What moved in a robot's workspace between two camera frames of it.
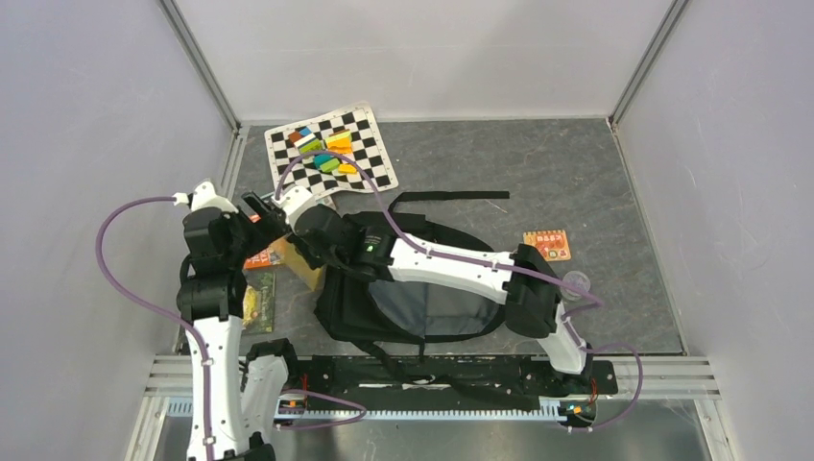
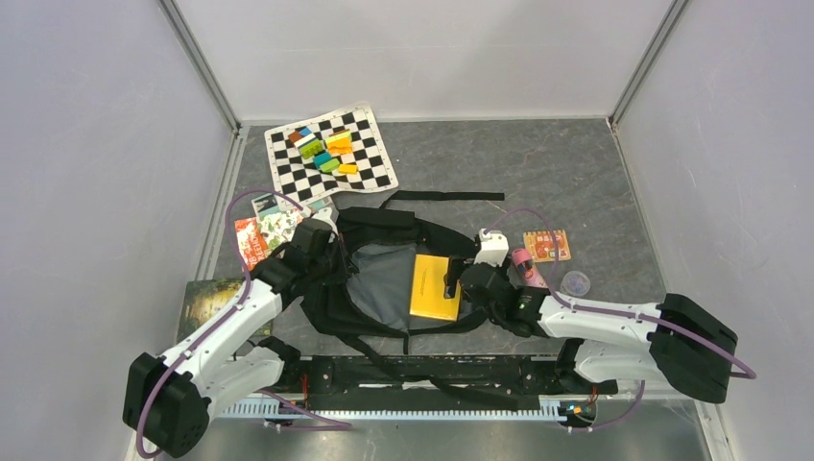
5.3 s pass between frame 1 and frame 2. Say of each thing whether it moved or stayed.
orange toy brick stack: stayed
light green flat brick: stayed
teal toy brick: stayed
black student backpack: stayed
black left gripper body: moved
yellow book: moved
